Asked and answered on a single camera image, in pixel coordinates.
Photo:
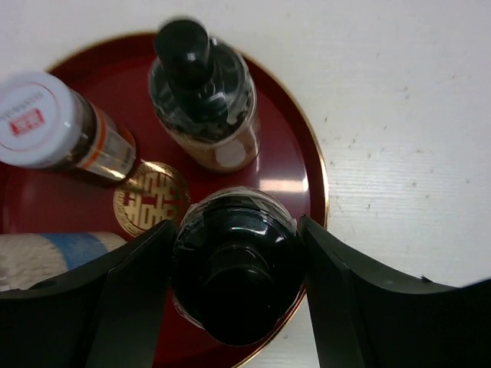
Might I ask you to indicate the silver-lid shaker blue label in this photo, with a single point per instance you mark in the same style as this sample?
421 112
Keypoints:
29 258

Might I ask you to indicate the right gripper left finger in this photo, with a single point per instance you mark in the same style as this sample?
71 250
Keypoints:
105 313

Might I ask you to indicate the brown spice bottle black cap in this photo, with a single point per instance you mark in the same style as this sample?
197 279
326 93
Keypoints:
204 95

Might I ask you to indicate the round red lacquer tray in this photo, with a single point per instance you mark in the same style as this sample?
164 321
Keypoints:
164 181

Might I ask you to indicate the white spice bottle black cap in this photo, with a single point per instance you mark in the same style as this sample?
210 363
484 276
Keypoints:
238 265

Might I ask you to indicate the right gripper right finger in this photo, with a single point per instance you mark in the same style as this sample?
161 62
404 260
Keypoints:
366 314

